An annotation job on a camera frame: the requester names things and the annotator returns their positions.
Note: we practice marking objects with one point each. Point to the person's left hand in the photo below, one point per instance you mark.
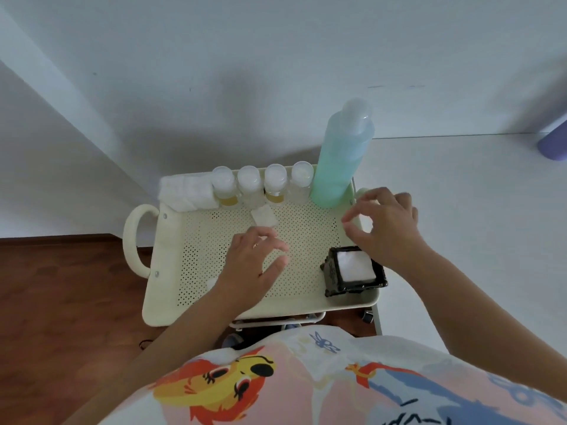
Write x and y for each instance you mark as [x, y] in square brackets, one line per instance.
[246, 269]

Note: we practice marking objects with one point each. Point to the person's right hand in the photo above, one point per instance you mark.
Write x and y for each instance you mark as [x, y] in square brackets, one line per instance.
[390, 234]

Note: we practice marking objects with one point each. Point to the person's left thumb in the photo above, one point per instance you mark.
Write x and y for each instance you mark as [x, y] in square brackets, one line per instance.
[275, 267]

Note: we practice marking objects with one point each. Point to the person's right thumb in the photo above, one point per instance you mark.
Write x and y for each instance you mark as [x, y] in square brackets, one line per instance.
[352, 232]

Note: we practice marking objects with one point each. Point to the person's left middle finger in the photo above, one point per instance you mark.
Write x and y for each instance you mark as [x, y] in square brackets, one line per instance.
[265, 232]

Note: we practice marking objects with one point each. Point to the person's right forearm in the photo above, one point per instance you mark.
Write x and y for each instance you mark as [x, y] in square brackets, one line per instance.
[487, 323]

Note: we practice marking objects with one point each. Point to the person's left forearm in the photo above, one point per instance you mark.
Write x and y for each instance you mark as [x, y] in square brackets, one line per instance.
[168, 349]

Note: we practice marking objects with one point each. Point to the white square cotton pad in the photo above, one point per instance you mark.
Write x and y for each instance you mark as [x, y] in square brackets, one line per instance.
[265, 215]

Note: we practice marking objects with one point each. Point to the stack of white cotton pads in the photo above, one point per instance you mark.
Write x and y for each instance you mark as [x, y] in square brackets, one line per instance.
[354, 266]

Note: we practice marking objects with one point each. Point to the cream perforated utility cart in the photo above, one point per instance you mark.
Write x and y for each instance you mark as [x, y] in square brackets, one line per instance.
[305, 243]

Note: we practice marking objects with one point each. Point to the small bottle with clear liquid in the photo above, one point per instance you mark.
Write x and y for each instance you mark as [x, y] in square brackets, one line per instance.
[301, 181]
[250, 185]

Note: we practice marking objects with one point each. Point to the small bottle with yellow liquid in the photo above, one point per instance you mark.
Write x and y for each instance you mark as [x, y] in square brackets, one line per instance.
[224, 185]
[275, 183]

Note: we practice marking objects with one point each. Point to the black square pad holder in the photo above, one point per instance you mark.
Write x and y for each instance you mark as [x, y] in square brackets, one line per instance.
[333, 278]

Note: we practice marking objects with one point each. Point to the tall turquoise liquid bottle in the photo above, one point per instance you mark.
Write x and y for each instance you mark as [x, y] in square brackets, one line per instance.
[339, 168]

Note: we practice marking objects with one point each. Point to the black cart wheel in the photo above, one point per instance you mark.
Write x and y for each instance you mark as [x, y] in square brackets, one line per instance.
[368, 315]

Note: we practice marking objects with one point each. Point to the white cotton pad pack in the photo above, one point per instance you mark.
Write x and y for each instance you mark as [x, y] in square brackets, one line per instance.
[186, 192]

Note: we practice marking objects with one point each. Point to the cartoon print shirt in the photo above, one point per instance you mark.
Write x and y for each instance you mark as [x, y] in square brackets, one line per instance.
[336, 380]

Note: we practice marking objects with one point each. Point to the purple cylindrical object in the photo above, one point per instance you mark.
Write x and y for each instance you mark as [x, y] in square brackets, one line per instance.
[553, 143]

